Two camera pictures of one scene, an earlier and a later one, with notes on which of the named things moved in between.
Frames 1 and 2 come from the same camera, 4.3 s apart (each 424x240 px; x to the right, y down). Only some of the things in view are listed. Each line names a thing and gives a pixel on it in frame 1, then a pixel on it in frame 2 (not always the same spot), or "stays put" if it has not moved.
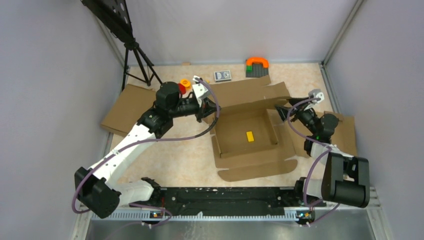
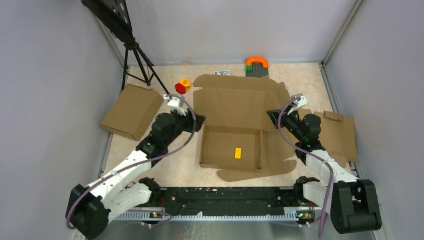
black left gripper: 207,107 to 189,119
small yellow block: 250,136 to 238,153
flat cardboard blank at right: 344,137 stays put
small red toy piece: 182,88 stays put
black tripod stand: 112,16 stays put
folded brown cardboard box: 133,102 stays put
